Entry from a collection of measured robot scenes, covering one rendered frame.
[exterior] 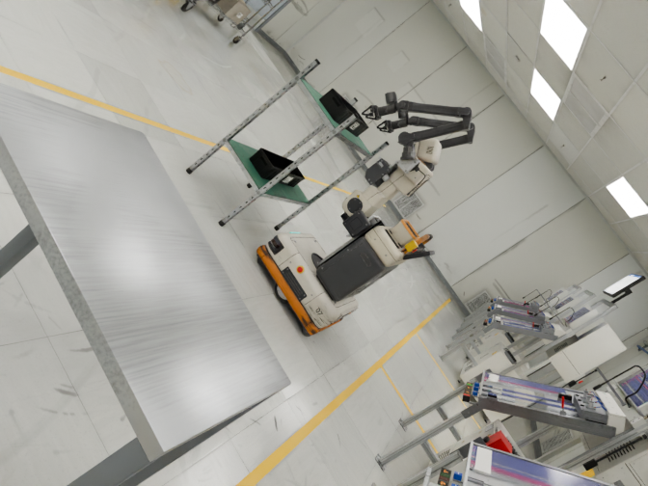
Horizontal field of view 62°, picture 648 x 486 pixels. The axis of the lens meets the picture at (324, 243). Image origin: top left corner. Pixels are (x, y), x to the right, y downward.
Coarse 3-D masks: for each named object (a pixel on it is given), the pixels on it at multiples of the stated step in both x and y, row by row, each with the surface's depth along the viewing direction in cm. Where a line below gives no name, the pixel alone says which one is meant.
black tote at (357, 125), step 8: (328, 96) 337; (336, 96) 335; (328, 104) 337; (336, 104) 335; (344, 104) 334; (328, 112) 337; (336, 112) 335; (344, 112) 334; (352, 112) 390; (336, 120) 337; (344, 120) 346; (360, 120) 363; (352, 128) 369; (360, 128) 378
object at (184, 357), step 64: (0, 128) 87; (64, 128) 103; (128, 128) 126; (64, 192) 91; (128, 192) 108; (0, 256) 141; (64, 256) 81; (128, 256) 95; (192, 256) 114; (128, 320) 85; (192, 320) 99; (128, 384) 76; (192, 384) 88; (256, 384) 104; (128, 448) 76; (192, 448) 122
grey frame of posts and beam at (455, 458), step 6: (450, 456) 241; (456, 456) 239; (462, 456) 242; (438, 462) 244; (444, 462) 241; (450, 462) 241; (456, 462) 239; (426, 468) 247; (432, 468) 243; (438, 468) 242; (420, 474) 244; (432, 474) 243; (408, 480) 246; (414, 480) 245; (420, 480) 244
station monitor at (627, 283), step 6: (630, 276) 617; (636, 276) 593; (642, 276) 574; (618, 282) 628; (624, 282) 606; (630, 282) 586; (636, 282) 576; (612, 288) 611; (618, 288) 591; (624, 288) 579; (612, 294) 583; (618, 294) 581; (624, 294) 604; (618, 300) 606
